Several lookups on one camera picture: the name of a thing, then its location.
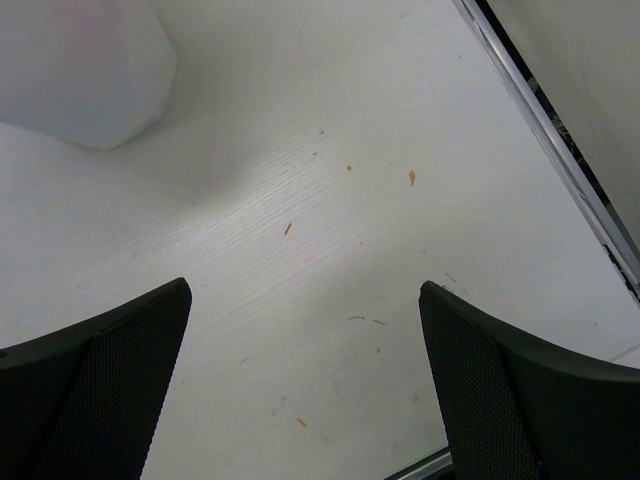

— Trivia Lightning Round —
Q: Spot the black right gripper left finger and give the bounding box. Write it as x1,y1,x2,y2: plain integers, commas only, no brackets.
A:
1,278,192,479

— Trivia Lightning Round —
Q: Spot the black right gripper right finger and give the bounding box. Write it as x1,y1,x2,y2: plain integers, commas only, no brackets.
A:
419,281,639,479

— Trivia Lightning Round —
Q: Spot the white polygonal plastic bin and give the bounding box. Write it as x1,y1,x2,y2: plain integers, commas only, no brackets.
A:
1,1,178,150

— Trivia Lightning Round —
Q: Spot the aluminium right frame rail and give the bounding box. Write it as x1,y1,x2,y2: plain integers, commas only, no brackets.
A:
455,1,639,298

